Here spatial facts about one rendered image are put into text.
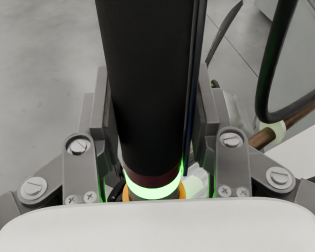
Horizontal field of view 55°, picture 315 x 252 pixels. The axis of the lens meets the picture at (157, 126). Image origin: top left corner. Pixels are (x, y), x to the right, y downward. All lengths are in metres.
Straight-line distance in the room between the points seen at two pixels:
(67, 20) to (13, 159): 1.71
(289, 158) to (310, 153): 0.04
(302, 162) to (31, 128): 1.99
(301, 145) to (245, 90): 1.90
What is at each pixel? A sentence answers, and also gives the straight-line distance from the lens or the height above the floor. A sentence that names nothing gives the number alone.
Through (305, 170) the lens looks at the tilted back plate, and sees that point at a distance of 0.61.
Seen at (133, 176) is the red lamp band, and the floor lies 1.50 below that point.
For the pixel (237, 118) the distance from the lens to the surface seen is 0.67.
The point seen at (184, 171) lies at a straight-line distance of 0.18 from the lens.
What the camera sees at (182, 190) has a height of 1.45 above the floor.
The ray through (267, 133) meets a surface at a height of 1.43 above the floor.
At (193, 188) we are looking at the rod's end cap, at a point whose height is 1.43.
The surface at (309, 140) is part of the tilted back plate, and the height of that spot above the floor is 1.19.
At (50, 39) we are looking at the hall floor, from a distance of 3.18.
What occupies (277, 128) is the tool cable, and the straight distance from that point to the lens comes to 0.29.
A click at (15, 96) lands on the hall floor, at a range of 2.64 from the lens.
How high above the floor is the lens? 1.64
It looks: 49 degrees down
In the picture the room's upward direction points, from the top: 1 degrees counter-clockwise
